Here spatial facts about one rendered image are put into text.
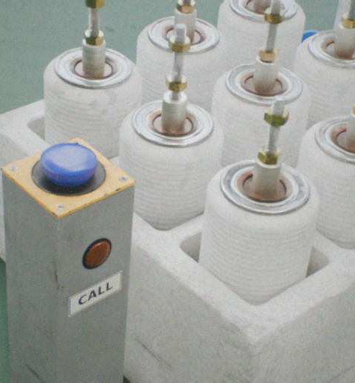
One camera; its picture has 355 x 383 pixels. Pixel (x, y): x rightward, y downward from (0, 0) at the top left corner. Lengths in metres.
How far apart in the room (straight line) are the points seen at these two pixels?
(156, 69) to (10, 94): 0.43
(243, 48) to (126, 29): 0.51
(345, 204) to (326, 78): 0.17
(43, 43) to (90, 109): 0.60
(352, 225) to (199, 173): 0.15
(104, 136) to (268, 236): 0.23
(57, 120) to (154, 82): 0.12
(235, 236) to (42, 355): 0.18
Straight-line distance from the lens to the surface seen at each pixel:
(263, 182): 0.79
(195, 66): 0.98
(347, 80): 0.99
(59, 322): 0.73
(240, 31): 1.06
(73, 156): 0.69
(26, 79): 1.42
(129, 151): 0.86
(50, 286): 0.72
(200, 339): 0.83
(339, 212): 0.88
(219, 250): 0.81
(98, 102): 0.92
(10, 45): 1.50
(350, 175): 0.85
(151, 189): 0.86
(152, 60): 0.99
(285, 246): 0.79
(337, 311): 0.86
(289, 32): 1.07
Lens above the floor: 0.73
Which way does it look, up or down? 37 degrees down
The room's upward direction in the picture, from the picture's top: 5 degrees clockwise
